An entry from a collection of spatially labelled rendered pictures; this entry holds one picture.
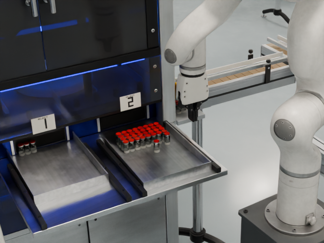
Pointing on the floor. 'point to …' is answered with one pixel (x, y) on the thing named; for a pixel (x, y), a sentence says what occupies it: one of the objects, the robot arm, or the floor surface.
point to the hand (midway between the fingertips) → (193, 114)
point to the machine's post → (168, 106)
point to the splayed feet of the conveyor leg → (195, 237)
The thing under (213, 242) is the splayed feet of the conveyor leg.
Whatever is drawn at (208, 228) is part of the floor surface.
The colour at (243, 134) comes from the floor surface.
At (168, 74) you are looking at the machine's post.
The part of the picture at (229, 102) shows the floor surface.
